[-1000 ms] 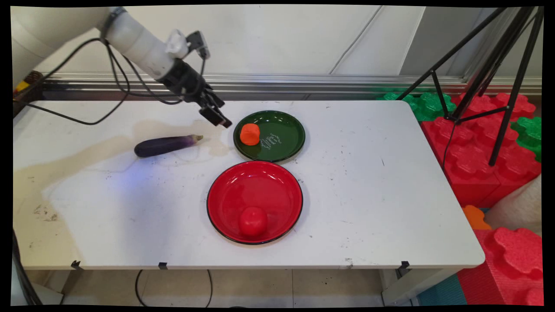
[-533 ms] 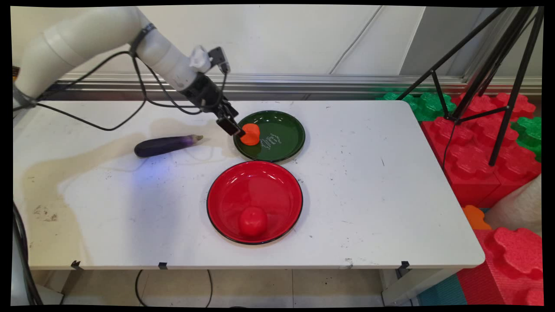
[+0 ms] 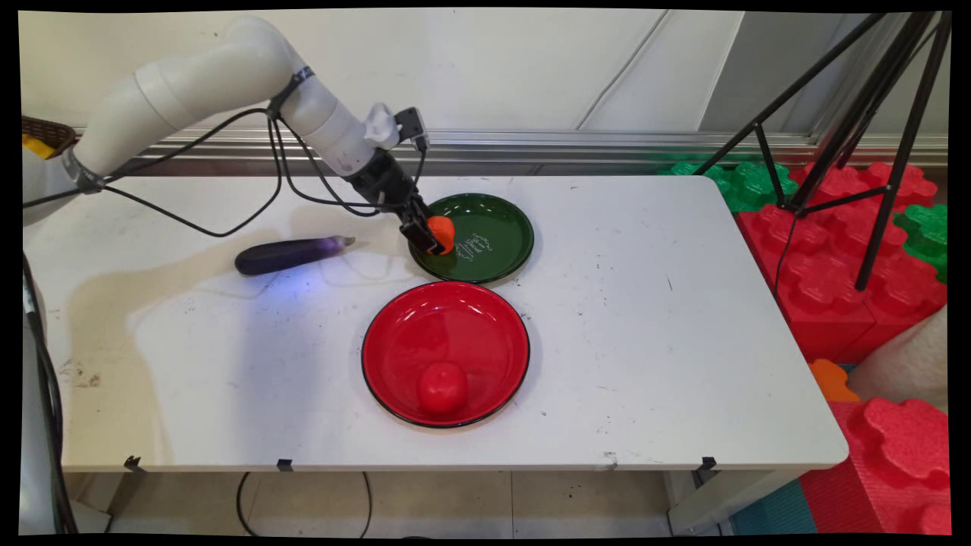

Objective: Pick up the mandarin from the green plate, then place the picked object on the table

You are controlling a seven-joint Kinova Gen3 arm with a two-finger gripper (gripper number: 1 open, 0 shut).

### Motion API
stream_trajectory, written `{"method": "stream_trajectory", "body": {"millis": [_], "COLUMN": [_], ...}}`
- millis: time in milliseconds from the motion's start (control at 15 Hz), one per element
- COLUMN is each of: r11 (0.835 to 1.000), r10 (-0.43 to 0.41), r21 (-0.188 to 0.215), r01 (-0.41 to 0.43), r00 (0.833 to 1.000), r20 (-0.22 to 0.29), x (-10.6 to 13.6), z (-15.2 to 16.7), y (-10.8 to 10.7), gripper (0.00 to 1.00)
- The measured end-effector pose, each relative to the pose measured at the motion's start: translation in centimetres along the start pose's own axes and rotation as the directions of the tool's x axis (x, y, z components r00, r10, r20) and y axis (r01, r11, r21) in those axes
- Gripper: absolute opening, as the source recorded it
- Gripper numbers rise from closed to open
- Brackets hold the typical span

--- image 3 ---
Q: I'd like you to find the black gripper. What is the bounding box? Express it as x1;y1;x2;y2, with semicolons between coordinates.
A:
347;149;448;256

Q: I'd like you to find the orange toy pepper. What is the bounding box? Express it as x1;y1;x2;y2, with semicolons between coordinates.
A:
427;215;457;256

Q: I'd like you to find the purple toy eggplant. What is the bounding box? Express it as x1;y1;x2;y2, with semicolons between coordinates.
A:
234;235;357;277

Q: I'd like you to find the dark green plate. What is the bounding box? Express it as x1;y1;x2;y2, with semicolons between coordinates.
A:
408;193;536;285

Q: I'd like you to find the red plate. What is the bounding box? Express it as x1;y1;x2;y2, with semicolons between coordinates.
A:
361;281;532;430

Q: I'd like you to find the red toy tomato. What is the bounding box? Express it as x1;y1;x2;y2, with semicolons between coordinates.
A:
416;361;470;416

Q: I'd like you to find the green foam block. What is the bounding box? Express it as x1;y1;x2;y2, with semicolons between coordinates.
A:
658;160;800;214
893;203;949;286

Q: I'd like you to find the brown wicker basket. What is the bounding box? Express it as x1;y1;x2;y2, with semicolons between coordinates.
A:
21;115;80;161

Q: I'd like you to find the large red foam block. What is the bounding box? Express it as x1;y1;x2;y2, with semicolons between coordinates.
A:
734;162;949;366

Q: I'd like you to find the white table leg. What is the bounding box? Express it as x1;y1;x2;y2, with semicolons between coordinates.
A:
666;469;806;536

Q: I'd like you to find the orange foam block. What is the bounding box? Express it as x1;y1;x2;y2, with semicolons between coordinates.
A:
807;358;863;403

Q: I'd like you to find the teal foam mat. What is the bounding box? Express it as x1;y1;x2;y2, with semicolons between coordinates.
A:
730;479;819;536

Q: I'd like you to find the black tripod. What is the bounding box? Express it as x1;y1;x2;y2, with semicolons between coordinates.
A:
693;11;953;293

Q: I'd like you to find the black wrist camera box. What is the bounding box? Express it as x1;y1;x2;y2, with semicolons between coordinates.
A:
394;106;432;153

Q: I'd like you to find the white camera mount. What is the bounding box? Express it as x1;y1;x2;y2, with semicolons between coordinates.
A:
363;103;401;149

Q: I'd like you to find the black cable strap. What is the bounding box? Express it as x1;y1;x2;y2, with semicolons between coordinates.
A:
268;66;316;116

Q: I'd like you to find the aluminium wall rail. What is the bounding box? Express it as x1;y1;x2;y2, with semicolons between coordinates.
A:
121;127;949;169

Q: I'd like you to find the black floor cable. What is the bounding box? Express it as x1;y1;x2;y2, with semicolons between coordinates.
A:
235;471;373;539

